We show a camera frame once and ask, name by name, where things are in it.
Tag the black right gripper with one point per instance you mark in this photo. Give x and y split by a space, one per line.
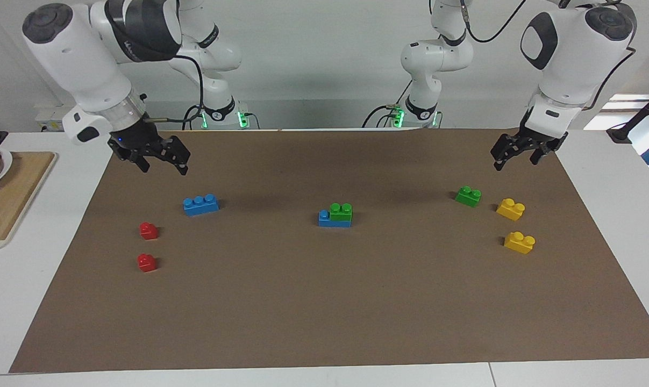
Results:
136 142

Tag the brown paper table mat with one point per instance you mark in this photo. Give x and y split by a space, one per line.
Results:
324 295

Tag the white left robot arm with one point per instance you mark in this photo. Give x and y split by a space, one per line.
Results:
571 59

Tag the red one-stud toy brick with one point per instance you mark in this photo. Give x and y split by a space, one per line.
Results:
148 231
147 263

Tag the yellow two-stud toy brick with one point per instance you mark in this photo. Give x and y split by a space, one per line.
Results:
510 210
518 244

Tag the white power strip box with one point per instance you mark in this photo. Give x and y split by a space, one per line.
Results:
50 121

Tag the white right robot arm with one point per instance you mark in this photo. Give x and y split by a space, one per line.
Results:
77 59

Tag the green two-stud toy brick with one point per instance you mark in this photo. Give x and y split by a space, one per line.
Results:
466 198
340 214

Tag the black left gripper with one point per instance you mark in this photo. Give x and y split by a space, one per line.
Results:
536 141

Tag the blue three-stud toy brick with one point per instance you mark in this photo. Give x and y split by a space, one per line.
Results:
200 207
327 220

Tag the wooden cutting board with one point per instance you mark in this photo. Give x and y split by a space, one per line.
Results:
12 209

